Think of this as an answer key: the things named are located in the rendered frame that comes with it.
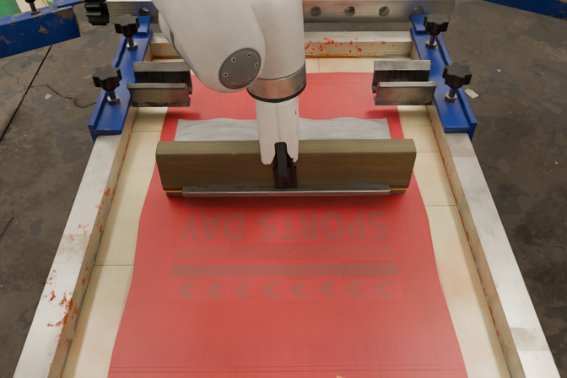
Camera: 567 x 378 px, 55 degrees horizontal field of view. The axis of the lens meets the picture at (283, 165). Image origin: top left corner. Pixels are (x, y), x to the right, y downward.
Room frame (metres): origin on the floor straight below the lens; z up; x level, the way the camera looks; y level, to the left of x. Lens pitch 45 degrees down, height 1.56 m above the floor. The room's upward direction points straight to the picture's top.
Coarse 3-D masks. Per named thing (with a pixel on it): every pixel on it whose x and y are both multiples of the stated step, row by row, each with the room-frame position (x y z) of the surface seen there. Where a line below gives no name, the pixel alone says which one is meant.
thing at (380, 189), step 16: (192, 192) 0.52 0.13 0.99; (208, 192) 0.52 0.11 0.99; (224, 192) 0.52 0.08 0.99; (240, 192) 0.52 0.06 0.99; (256, 192) 0.52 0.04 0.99; (272, 192) 0.52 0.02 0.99; (288, 192) 0.52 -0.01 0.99; (304, 192) 0.52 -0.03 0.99; (320, 192) 0.52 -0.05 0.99; (336, 192) 0.52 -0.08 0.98; (352, 192) 0.52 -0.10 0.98; (368, 192) 0.52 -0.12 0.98; (384, 192) 0.52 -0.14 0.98
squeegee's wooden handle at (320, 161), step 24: (168, 144) 0.55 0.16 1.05; (192, 144) 0.55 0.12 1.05; (216, 144) 0.55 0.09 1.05; (240, 144) 0.55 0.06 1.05; (312, 144) 0.55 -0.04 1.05; (336, 144) 0.55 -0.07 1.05; (360, 144) 0.55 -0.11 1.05; (384, 144) 0.55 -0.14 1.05; (408, 144) 0.55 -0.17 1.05; (168, 168) 0.53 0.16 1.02; (192, 168) 0.53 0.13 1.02; (216, 168) 0.53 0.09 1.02; (240, 168) 0.53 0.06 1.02; (264, 168) 0.53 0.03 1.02; (312, 168) 0.53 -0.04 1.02; (336, 168) 0.53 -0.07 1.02; (360, 168) 0.53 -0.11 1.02; (384, 168) 0.53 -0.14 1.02; (408, 168) 0.53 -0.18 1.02
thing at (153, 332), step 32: (192, 96) 0.78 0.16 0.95; (224, 96) 0.78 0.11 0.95; (160, 192) 0.55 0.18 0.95; (160, 224) 0.49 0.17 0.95; (160, 256) 0.43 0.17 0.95; (160, 288) 0.38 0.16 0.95; (128, 320) 0.34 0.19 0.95; (160, 320) 0.34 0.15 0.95; (192, 320) 0.34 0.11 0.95; (224, 320) 0.34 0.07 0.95; (256, 320) 0.34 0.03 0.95; (128, 352) 0.30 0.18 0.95; (160, 352) 0.30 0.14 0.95; (192, 352) 0.30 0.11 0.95; (224, 352) 0.30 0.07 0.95; (256, 352) 0.30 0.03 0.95
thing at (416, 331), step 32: (320, 96) 0.78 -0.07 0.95; (352, 96) 0.78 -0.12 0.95; (416, 192) 0.55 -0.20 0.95; (416, 224) 0.49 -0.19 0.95; (416, 256) 0.43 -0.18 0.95; (416, 288) 0.38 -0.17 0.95; (288, 320) 0.34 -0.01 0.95; (320, 320) 0.34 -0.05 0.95; (352, 320) 0.34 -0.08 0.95; (384, 320) 0.34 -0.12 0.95; (416, 320) 0.34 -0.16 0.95; (448, 320) 0.34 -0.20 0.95; (288, 352) 0.30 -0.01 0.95; (320, 352) 0.30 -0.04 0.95; (352, 352) 0.30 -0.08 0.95; (384, 352) 0.30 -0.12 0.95; (416, 352) 0.30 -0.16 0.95; (448, 352) 0.30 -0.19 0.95
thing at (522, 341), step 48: (336, 48) 0.91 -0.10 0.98; (384, 48) 0.91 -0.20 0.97; (96, 144) 0.61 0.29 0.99; (96, 192) 0.51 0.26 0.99; (480, 192) 0.51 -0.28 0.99; (96, 240) 0.45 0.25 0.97; (480, 240) 0.43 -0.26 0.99; (48, 288) 0.36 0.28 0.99; (48, 336) 0.30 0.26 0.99; (528, 336) 0.30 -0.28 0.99
